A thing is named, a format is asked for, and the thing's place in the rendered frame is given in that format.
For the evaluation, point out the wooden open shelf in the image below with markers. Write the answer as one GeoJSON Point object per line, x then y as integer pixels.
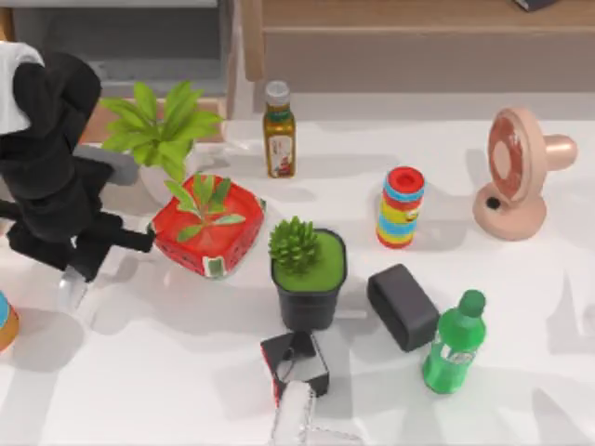
{"type": "Point", "coordinates": [418, 51]}

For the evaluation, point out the black pot with green succulent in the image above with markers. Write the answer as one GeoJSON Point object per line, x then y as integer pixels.
{"type": "Point", "coordinates": [307, 288]}

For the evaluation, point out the stack of coloured rings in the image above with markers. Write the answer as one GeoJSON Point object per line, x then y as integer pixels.
{"type": "Point", "coordinates": [400, 213]}

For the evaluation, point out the leafy plant in white pot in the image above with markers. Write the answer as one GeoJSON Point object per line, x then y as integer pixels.
{"type": "Point", "coordinates": [155, 132]}

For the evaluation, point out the pink table fan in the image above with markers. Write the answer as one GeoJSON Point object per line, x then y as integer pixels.
{"type": "Point", "coordinates": [509, 186]}

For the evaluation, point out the dark book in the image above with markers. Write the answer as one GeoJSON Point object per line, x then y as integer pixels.
{"type": "Point", "coordinates": [534, 3]}

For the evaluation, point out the black rounded box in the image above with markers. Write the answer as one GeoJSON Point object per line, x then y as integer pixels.
{"type": "Point", "coordinates": [404, 306]}

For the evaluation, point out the yellow oil bottle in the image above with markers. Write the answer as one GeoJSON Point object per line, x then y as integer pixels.
{"type": "Point", "coordinates": [280, 139]}

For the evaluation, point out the red pot with green plant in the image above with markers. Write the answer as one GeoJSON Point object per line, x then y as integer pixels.
{"type": "Point", "coordinates": [209, 232]}

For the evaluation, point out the black and red box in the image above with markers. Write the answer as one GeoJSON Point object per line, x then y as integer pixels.
{"type": "Point", "coordinates": [297, 362]}

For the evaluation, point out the orange and blue cup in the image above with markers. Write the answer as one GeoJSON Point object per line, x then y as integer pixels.
{"type": "Point", "coordinates": [7, 325]}

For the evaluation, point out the grey cabinet with dark inside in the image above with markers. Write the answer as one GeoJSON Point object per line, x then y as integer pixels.
{"type": "Point", "coordinates": [139, 46]}

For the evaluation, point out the pale grey ridged object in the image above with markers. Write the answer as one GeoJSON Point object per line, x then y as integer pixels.
{"type": "Point", "coordinates": [293, 418]}

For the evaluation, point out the green bottle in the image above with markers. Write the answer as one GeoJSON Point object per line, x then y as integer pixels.
{"type": "Point", "coordinates": [453, 348]}

